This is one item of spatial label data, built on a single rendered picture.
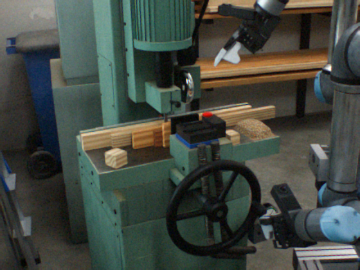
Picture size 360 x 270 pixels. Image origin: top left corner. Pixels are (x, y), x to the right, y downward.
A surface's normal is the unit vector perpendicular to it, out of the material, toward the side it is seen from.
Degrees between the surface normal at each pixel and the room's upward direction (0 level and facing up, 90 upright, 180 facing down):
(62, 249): 0
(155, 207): 90
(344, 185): 91
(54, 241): 0
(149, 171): 90
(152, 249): 90
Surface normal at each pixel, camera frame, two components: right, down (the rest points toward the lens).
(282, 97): 0.27, 0.35
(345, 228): 0.34, -0.18
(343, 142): -0.54, 0.34
